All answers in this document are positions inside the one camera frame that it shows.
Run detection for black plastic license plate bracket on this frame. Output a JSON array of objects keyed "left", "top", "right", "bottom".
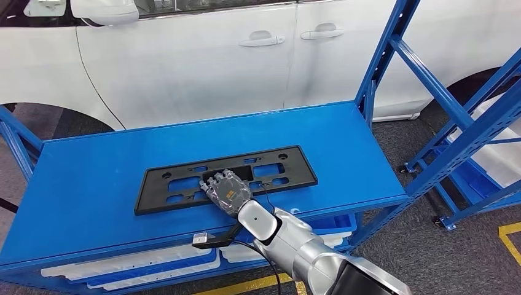
[{"left": 133, "top": 145, "right": 319, "bottom": 216}]

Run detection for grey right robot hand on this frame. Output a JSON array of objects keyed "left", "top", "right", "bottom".
[{"left": 198, "top": 170, "right": 254, "bottom": 218}]

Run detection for yellow floor tape square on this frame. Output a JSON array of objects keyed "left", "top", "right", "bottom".
[
  {"left": 498, "top": 221, "right": 521, "bottom": 268},
  {"left": 194, "top": 272, "right": 308, "bottom": 295}
]

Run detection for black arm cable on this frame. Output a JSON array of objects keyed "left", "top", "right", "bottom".
[{"left": 231, "top": 238, "right": 283, "bottom": 295}]

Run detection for thin black cable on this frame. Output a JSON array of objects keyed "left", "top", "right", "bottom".
[{"left": 259, "top": 183, "right": 277, "bottom": 215}]

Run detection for white car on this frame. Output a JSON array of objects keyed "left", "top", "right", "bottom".
[{"left": 0, "top": 0, "right": 521, "bottom": 132}]

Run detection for blue metal shelf rack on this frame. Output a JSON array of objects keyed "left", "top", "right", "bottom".
[
  {"left": 0, "top": 0, "right": 521, "bottom": 295},
  {"left": 400, "top": 61, "right": 521, "bottom": 232}
]

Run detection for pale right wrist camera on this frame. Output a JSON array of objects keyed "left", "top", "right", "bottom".
[{"left": 191, "top": 232, "right": 221, "bottom": 250}]

